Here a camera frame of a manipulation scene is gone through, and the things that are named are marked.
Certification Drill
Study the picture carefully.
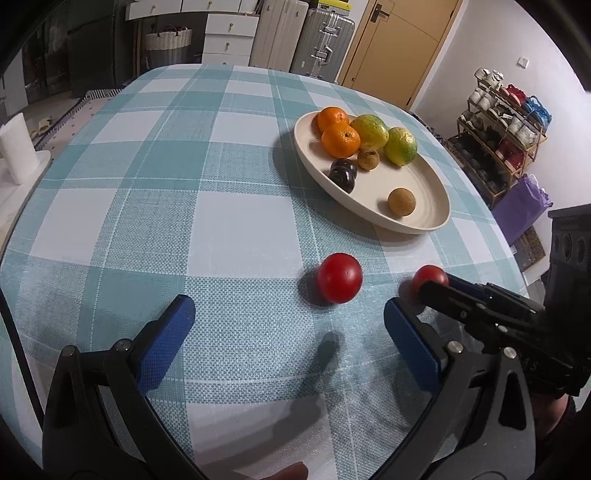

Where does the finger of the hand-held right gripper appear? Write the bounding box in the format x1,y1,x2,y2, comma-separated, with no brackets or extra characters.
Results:
445,273,548,324
417,281,525,357

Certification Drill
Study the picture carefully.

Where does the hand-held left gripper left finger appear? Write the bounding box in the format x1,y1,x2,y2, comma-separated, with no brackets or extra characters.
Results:
41,294,206,480

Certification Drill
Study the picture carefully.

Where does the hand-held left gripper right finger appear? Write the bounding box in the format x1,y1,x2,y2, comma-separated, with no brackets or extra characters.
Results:
383,296,539,480

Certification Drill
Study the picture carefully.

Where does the small red tomato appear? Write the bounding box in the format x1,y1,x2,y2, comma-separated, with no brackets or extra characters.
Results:
412,265,450,296

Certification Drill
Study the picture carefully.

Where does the large red tomato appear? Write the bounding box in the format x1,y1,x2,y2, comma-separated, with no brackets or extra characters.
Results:
317,252,363,304

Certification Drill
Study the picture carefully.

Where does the cream plate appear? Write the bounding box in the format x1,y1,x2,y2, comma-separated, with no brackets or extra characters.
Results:
294,110,451,235

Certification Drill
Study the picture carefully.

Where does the orange mandarin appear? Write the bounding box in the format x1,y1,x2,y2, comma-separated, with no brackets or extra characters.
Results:
321,124,361,158
316,106,350,134

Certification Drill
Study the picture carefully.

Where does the person's right hand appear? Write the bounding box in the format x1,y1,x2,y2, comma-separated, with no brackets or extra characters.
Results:
534,394,576,438

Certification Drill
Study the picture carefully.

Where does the person's left hand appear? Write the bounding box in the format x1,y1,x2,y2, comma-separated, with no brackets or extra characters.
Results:
240,463,309,480

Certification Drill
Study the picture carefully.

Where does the brown woven mat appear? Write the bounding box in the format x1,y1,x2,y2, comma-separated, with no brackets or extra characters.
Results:
514,226,546,271

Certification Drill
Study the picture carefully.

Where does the purple plastic bag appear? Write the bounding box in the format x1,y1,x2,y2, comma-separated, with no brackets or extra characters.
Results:
492,174,554,248

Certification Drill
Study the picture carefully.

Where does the teal checkered tablecloth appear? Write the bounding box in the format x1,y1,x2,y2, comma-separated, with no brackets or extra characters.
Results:
0,64,530,480

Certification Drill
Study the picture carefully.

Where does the wooden shoe rack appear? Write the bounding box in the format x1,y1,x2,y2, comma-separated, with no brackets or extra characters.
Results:
450,67,553,207

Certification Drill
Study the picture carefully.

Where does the green yellow citrus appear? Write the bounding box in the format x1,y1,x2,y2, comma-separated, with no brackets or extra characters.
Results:
383,127,419,167
349,114,390,151

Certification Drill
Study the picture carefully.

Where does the row of assorted shoes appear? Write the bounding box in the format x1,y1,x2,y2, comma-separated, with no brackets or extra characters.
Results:
455,67,553,195

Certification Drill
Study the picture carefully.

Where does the striped rug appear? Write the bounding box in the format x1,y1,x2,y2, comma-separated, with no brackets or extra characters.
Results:
34,88,124,154

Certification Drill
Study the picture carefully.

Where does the white paper towel roll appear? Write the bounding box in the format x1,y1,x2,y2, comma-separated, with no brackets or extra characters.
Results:
0,113,40,185

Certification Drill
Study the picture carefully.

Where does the wooden door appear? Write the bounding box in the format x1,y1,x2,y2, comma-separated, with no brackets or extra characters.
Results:
339,0,463,112

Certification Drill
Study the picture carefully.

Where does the dark grey fridge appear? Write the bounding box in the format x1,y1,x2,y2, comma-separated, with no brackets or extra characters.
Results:
67,11,140,99

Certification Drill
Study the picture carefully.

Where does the silver suitcase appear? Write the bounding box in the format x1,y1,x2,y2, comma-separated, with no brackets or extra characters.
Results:
290,7,356,80

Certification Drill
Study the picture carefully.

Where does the woven laundry basket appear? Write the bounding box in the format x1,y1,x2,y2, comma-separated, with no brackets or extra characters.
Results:
144,25,194,65

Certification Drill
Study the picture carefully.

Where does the black glossy cabinet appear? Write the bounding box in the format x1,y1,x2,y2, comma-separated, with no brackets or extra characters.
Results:
21,23,70,108

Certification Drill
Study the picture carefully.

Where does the white desk with drawers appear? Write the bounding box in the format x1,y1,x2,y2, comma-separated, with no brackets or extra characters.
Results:
127,0,260,66

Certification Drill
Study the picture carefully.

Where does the beige suitcase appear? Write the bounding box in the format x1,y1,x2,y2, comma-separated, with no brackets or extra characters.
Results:
249,0,309,71

